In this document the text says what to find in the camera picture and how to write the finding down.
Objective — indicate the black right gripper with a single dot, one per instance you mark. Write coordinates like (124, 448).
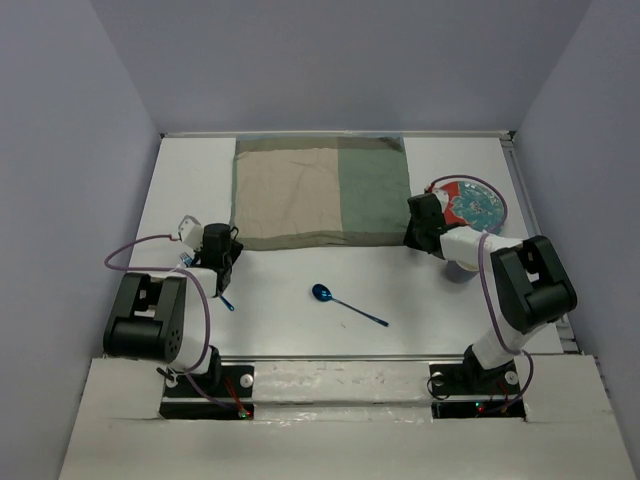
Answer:
(409, 239)

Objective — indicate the red and teal plate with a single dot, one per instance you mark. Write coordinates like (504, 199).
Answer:
(472, 202)

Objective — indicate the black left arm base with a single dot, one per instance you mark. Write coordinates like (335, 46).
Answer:
(229, 399)

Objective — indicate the blue metal spoon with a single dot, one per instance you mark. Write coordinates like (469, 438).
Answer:
(323, 294)

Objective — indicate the patchwork cloth placemat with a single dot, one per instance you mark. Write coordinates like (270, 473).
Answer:
(293, 192)

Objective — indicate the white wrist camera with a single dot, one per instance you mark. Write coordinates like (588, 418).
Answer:
(190, 232)
(441, 195)

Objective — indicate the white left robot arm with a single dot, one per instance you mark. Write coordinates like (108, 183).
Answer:
(147, 318)

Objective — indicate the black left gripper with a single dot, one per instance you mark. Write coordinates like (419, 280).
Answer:
(234, 249)

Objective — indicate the lavender cup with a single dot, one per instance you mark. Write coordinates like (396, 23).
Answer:
(459, 273)

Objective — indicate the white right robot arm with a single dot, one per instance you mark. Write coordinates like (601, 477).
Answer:
(524, 284)

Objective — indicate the blue metal fork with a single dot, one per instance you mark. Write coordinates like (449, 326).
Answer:
(213, 282)

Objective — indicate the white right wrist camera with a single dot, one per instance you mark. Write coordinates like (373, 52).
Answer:
(441, 195)

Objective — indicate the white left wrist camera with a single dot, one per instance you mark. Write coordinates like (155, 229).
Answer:
(190, 232)

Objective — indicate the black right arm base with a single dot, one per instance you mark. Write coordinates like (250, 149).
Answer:
(464, 390)

